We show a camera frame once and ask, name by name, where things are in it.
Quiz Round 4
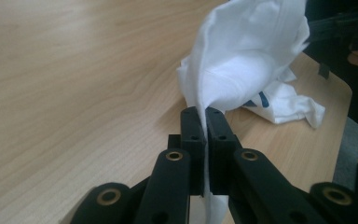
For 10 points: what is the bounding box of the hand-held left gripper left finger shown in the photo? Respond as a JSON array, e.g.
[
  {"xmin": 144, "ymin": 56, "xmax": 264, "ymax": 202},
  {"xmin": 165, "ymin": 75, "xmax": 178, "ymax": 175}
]
[{"xmin": 167, "ymin": 105, "xmax": 208, "ymax": 197}]

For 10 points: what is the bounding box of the grey tape strip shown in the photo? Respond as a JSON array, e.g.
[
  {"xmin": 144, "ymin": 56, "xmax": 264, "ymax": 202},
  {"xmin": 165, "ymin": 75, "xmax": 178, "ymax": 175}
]
[{"xmin": 318, "ymin": 63, "xmax": 331, "ymax": 79}]

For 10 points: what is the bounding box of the white printed T-shirt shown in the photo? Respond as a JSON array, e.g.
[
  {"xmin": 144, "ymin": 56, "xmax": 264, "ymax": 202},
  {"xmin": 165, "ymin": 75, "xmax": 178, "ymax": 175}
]
[{"xmin": 176, "ymin": 0, "xmax": 326, "ymax": 224}]

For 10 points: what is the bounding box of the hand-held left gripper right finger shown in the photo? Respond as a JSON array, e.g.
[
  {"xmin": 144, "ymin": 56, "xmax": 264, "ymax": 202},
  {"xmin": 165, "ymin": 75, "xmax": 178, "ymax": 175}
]
[{"xmin": 205, "ymin": 106, "xmax": 244, "ymax": 196}]

